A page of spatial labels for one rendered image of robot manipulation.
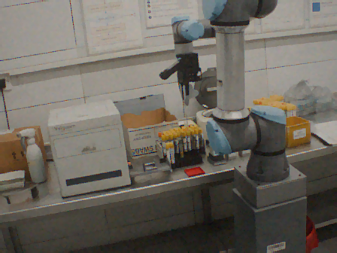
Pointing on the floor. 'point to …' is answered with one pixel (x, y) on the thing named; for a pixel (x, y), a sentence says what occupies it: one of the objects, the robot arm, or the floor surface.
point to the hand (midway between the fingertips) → (184, 102)
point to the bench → (318, 150)
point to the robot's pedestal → (269, 226)
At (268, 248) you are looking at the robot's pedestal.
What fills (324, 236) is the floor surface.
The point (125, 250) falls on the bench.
